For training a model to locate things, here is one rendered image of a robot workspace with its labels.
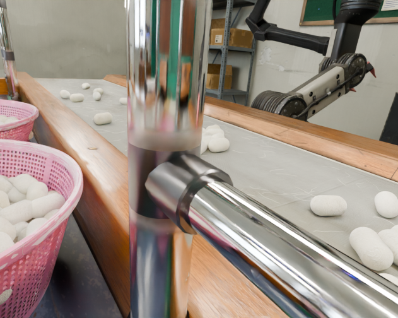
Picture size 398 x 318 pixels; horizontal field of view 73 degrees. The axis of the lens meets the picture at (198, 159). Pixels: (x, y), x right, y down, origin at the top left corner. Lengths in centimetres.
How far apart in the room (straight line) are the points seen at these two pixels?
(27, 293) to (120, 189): 10
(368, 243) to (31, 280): 24
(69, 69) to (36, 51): 47
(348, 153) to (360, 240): 25
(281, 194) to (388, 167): 19
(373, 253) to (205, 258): 12
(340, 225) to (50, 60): 468
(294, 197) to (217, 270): 17
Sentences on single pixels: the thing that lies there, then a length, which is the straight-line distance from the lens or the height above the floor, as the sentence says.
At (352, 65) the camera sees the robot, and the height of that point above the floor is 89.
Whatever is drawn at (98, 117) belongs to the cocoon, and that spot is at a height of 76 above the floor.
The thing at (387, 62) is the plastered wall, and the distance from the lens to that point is 246.
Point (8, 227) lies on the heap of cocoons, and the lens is 26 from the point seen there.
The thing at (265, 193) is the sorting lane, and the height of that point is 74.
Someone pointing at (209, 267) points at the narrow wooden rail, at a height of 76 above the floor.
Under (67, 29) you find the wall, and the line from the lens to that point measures 485.
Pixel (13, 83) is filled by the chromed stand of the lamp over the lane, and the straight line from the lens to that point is 89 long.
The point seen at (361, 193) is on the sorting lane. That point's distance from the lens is 38.
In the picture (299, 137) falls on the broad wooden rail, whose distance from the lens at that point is 52.
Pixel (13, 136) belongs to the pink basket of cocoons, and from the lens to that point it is 47.
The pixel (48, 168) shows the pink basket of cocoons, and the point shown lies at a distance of 33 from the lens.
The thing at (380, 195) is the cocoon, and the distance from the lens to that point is 34.
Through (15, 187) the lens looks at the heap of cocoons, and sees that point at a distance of 34.
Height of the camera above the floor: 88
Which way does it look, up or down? 21 degrees down
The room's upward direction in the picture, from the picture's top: 5 degrees clockwise
